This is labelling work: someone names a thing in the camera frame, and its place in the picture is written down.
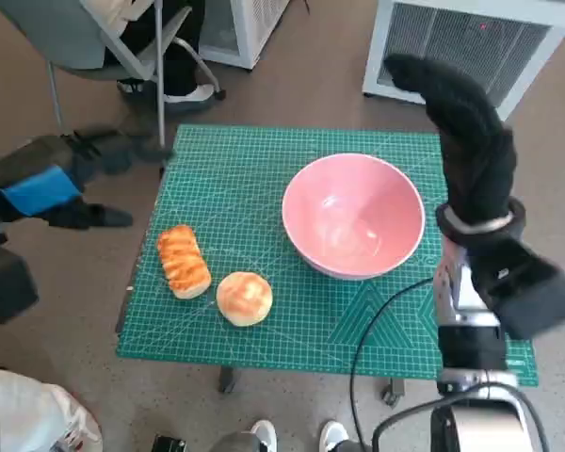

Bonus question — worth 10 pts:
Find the pink bowl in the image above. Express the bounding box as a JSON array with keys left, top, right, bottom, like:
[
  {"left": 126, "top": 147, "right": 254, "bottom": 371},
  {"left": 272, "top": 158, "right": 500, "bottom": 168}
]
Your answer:
[{"left": 282, "top": 153, "right": 427, "bottom": 283}]

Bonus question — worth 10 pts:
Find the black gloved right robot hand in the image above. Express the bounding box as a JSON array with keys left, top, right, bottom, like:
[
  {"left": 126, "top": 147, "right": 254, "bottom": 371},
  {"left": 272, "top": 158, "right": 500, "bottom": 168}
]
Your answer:
[{"left": 384, "top": 53, "right": 519, "bottom": 222}]

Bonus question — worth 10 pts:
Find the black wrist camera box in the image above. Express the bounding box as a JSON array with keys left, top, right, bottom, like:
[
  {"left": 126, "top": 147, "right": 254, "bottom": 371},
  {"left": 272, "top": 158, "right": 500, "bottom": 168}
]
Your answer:
[
  {"left": 0, "top": 243, "right": 40, "bottom": 326},
  {"left": 470, "top": 234, "right": 565, "bottom": 341}
]

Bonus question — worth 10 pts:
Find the long toy bread loaf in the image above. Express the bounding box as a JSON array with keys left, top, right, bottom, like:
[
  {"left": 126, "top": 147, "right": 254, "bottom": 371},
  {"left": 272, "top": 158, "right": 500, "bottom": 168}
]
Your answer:
[{"left": 157, "top": 224, "right": 213, "bottom": 300}]

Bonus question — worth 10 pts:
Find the person on grey chair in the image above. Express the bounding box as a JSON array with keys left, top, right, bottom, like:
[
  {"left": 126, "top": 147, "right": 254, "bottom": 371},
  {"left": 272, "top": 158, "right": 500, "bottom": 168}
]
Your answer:
[{"left": 82, "top": 0, "right": 227, "bottom": 112}]

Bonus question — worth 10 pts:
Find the person in white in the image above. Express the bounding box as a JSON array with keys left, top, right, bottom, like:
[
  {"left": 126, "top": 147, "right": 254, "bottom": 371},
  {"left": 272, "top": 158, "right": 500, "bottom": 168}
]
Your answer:
[{"left": 0, "top": 366, "right": 104, "bottom": 452}]

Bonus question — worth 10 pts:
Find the round toy bread bun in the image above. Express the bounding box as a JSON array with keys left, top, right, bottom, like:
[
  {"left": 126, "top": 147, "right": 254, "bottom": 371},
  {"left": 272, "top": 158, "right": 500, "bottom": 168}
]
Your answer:
[{"left": 216, "top": 270, "right": 274, "bottom": 328}]

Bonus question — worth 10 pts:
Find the small white vented unit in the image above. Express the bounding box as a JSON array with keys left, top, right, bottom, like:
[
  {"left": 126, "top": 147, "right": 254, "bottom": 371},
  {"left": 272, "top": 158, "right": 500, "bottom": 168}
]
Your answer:
[{"left": 198, "top": 0, "right": 293, "bottom": 71}]

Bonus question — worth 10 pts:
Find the grey office chair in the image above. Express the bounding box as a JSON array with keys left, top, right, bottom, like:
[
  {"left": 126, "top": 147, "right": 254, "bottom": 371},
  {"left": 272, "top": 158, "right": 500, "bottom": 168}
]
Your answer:
[{"left": 0, "top": 0, "right": 227, "bottom": 164}]

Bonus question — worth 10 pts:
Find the small black device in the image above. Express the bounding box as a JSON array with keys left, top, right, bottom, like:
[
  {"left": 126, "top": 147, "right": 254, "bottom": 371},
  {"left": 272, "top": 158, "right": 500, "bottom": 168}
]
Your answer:
[{"left": 150, "top": 435, "right": 188, "bottom": 452}]

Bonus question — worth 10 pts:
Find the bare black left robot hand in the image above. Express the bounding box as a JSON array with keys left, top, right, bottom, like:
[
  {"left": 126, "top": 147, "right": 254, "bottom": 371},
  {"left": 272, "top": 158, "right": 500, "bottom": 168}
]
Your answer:
[{"left": 0, "top": 129, "right": 175, "bottom": 232}]

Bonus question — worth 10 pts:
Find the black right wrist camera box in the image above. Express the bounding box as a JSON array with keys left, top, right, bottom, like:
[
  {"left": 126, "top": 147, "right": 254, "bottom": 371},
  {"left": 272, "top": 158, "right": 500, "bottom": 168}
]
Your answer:
[{"left": 470, "top": 234, "right": 565, "bottom": 341}]

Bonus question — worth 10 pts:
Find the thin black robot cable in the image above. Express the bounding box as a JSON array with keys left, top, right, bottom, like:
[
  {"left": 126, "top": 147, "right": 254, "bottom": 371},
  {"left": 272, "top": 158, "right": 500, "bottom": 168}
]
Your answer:
[{"left": 349, "top": 277, "right": 437, "bottom": 448}]

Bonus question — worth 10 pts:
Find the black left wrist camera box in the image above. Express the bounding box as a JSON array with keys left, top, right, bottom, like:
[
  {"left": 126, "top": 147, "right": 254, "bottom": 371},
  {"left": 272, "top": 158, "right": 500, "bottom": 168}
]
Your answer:
[{"left": 0, "top": 243, "right": 40, "bottom": 326}]

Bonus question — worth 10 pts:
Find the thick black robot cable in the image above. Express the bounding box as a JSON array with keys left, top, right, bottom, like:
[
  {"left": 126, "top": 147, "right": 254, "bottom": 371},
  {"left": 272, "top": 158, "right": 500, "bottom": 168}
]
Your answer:
[{"left": 370, "top": 385, "right": 550, "bottom": 452}]

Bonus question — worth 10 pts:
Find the large white vented unit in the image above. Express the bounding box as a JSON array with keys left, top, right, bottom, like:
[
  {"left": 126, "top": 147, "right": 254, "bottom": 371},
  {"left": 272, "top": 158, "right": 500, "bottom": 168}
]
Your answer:
[{"left": 361, "top": 0, "right": 565, "bottom": 119}]

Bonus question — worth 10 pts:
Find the green cutting mat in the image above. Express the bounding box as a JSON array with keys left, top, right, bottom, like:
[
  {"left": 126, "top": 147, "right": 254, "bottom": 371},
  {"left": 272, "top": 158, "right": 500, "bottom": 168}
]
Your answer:
[{"left": 116, "top": 123, "right": 540, "bottom": 388}]

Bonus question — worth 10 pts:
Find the white shoe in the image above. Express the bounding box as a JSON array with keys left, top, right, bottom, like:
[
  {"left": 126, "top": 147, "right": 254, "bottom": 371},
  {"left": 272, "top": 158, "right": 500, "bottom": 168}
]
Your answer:
[
  {"left": 250, "top": 420, "right": 279, "bottom": 452},
  {"left": 319, "top": 420, "right": 350, "bottom": 452}
]

